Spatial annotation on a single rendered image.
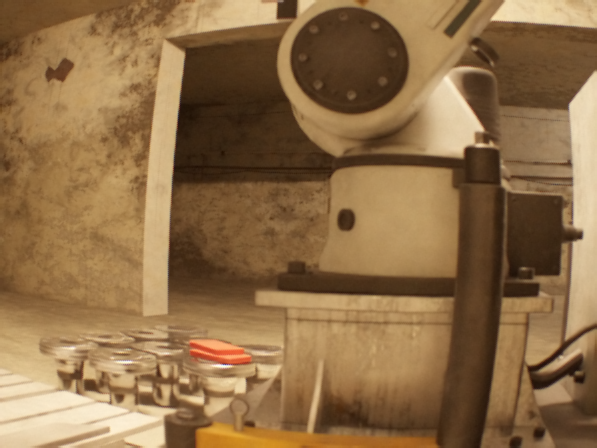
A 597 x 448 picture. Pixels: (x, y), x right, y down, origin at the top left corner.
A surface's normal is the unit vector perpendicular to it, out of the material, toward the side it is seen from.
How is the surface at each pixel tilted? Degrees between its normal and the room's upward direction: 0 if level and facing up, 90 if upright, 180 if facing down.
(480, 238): 90
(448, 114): 75
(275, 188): 90
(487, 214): 90
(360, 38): 90
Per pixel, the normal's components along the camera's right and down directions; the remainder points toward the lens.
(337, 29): -0.25, -0.03
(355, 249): -0.69, -0.39
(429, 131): -0.23, -0.29
